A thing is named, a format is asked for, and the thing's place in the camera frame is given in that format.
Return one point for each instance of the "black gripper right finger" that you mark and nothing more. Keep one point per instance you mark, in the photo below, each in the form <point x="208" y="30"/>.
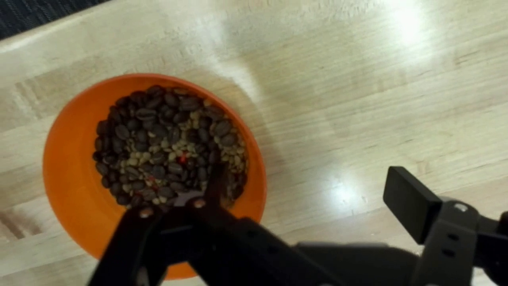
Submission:
<point x="449" y="238"/>

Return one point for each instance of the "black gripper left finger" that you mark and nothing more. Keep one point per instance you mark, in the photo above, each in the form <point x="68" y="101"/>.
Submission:
<point x="211" y="248"/>

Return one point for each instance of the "orange bowl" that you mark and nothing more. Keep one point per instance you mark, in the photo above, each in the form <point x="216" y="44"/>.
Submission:
<point x="68" y="179"/>

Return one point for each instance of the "coffee beans pile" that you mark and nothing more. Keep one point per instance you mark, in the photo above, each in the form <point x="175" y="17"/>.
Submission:
<point x="159" y="143"/>

